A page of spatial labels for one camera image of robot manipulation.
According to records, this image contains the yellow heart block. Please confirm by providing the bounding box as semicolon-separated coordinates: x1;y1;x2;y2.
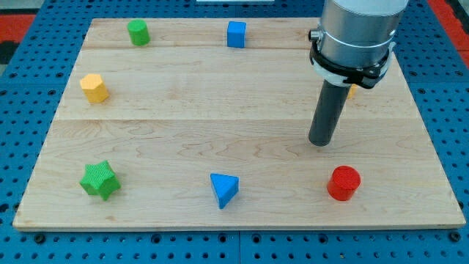
347;84;358;99

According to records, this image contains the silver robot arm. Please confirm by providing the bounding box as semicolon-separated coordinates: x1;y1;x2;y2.
309;0;408;89

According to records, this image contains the green star block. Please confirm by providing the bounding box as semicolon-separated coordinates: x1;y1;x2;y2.
79;160;121;201

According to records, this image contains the wooden board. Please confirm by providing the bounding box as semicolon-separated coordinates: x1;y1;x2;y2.
13;18;466;232

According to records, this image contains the blue triangle block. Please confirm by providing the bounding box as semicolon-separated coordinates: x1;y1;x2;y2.
210;173;240;210

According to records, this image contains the blue cube block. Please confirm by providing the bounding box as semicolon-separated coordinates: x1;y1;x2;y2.
226;21;246;48

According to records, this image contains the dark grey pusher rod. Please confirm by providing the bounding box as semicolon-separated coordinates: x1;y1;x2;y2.
309;81;351;147

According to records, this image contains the red cylinder block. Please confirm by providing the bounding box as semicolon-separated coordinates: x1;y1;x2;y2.
327;165;361;201

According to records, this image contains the green cylinder block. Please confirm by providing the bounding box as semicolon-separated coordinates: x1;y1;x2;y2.
127;19;150;46

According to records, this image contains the yellow hexagon block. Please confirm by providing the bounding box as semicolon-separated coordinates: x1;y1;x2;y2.
80;73;109;103

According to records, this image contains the black clamp ring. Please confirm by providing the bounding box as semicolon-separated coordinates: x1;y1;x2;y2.
309;38;393;90

